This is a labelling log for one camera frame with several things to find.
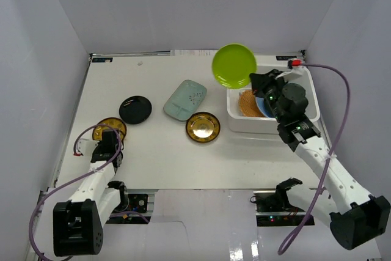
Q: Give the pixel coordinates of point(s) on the light blue round plate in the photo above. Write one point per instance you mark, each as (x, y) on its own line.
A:
(264, 107)

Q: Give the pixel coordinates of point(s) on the white plastic bin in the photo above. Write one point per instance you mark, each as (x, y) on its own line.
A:
(239, 123)

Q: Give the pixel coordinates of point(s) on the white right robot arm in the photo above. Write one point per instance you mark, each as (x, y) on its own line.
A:
(352, 213)

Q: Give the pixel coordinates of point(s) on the blue table label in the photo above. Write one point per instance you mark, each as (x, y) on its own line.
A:
(101, 60)
(285, 58)

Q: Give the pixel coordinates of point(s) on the black round plate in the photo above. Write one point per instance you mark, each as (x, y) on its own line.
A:
(135, 110)

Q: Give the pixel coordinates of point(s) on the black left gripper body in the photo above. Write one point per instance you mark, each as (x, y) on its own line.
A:
(109, 138)

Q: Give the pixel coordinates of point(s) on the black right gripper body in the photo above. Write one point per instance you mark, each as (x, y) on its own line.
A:
(274, 90)

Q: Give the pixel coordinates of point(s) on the woven bamboo round tray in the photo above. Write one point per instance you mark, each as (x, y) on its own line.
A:
(247, 105)

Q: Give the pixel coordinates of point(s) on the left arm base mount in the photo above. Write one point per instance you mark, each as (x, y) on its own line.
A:
(137, 203)

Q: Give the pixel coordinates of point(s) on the lime green round plate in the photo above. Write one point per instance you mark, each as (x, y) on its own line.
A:
(232, 64)

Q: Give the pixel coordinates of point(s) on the white paper sheet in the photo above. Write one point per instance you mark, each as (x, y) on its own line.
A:
(193, 52)

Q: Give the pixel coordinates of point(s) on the left blue table label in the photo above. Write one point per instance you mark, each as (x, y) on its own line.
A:
(101, 60)

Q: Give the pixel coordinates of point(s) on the pale blue rectangular divided plate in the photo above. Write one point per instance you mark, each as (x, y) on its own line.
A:
(185, 100)

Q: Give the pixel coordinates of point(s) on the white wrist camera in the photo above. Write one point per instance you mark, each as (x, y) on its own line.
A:
(295, 70)
(85, 147)

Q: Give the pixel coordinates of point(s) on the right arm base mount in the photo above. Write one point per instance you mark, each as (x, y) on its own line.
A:
(271, 212)

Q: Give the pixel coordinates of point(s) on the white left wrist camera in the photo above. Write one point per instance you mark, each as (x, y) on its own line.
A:
(85, 147)

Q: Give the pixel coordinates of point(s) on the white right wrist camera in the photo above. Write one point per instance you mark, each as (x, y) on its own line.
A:
(295, 70)

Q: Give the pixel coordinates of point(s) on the right blue table label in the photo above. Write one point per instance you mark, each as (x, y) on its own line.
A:
(285, 58)

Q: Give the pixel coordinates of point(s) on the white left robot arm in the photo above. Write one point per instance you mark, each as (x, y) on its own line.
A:
(78, 223)

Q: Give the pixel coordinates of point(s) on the yellow patterned plate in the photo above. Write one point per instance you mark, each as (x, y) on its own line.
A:
(203, 127)
(107, 124)

